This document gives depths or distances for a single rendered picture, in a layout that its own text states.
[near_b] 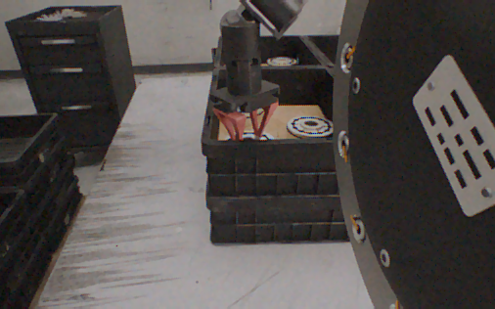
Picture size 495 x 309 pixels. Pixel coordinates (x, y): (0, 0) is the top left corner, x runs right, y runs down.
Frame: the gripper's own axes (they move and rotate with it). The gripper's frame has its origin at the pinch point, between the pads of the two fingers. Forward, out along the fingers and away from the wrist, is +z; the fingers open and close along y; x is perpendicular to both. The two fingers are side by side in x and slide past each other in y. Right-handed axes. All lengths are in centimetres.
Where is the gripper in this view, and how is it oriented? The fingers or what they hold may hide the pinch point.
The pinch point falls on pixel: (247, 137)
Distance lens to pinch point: 58.8
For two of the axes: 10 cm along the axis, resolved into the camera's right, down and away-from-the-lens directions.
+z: 0.5, 8.5, 5.2
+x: 6.3, 3.8, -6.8
